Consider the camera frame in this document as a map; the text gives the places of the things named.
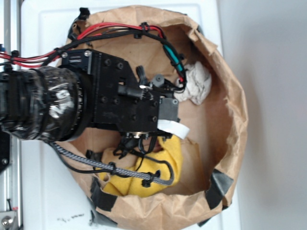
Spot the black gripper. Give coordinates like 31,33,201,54
62,49,180,138

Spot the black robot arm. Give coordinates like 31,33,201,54
0,49,179,142

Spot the yellow cloth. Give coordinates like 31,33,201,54
97,135,184,198

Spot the white crumpled cloth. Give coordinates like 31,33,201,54
174,61,212,105

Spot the brown paper bag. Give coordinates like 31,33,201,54
55,5,249,230

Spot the black tape piece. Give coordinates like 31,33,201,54
205,169,234,209

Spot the grey braided cable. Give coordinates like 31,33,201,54
49,141,175,187

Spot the red and black cable bundle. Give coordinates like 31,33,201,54
0,22,189,92

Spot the aluminium frame rail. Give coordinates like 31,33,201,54
0,0,24,230

